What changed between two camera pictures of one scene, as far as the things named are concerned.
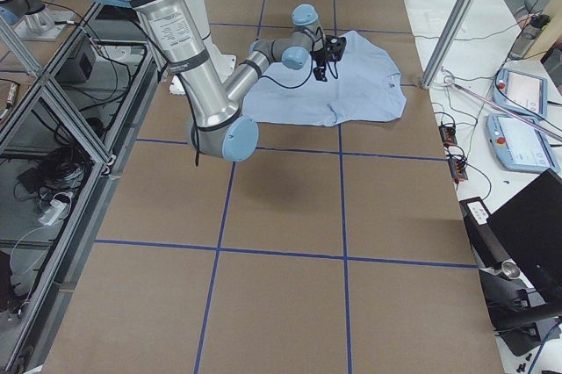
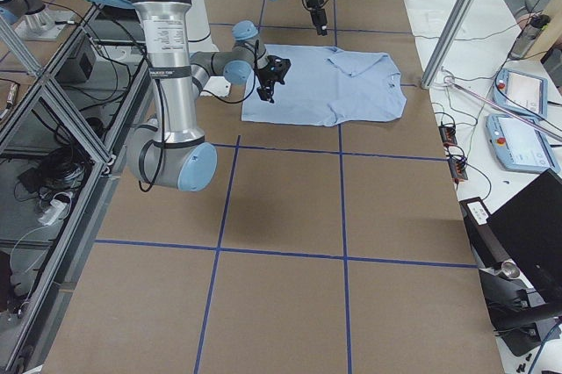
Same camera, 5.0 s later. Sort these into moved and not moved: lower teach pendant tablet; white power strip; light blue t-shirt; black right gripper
Moved: black right gripper
Not moved: lower teach pendant tablet; white power strip; light blue t-shirt
